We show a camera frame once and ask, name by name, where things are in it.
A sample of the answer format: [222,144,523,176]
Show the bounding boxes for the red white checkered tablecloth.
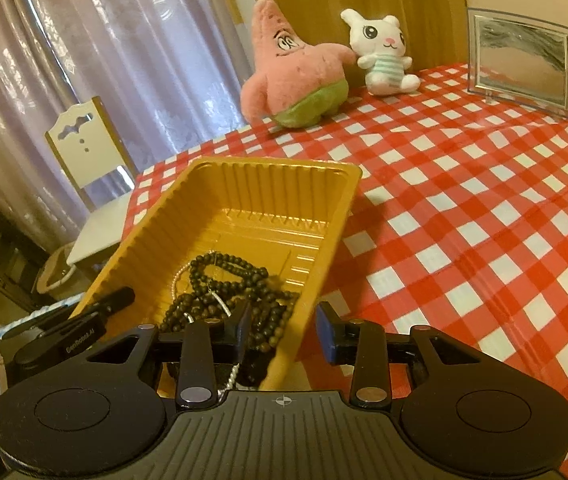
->
[125,65,568,477]

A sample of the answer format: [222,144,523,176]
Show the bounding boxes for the white wooden chair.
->
[45,96,138,268]

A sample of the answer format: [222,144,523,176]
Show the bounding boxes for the blue white checkered cloth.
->
[0,292,84,341]

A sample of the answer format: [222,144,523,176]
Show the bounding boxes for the white bunny plush toy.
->
[340,9,421,96]

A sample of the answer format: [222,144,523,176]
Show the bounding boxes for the golden plastic tray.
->
[80,156,362,391]

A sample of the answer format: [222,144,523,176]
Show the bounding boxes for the purple lace curtain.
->
[0,0,251,250]

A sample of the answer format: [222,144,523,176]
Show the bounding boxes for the sand art picture frame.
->
[467,8,568,118]

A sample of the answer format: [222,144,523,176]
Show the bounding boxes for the pink starfish plush toy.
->
[241,0,355,129]

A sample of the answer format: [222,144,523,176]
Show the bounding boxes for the dark beaded necklace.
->
[159,251,301,356]

